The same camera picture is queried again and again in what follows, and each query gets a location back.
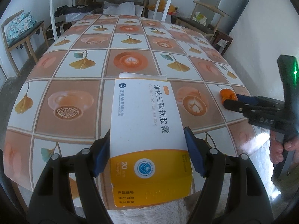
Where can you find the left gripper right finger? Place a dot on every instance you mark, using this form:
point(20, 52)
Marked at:
point(233, 191)

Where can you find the dark wooden stool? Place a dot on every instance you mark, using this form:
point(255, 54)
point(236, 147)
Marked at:
point(221, 42)

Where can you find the wooden armchair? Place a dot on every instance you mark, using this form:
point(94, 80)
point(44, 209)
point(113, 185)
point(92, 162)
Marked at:
point(198, 21)

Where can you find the orange peel piece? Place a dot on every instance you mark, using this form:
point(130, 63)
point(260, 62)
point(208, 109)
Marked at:
point(227, 94)

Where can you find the wooden chair with cushion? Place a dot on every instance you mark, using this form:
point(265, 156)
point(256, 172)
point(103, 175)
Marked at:
point(22, 40)

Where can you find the white yellow medicine box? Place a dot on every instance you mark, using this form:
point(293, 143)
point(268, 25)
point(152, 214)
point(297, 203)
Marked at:
point(149, 159)

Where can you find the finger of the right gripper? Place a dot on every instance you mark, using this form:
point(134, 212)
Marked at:
point(252, 98)
point(255, 109)

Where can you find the floral blue cushion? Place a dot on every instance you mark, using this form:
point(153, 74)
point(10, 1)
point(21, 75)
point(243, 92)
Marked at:
point(19, 25)

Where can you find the white mattress blue trim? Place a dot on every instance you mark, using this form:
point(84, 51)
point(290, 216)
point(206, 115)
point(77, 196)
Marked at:
point(265, 30)

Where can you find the patterned tablecloth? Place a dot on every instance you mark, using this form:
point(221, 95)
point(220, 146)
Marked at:
point(66, 101)

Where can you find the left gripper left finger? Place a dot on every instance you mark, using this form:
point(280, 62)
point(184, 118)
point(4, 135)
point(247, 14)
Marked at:
point(66, 191)

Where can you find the white fluffy trousers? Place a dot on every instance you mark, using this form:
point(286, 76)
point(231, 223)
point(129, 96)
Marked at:
point(177, 211)

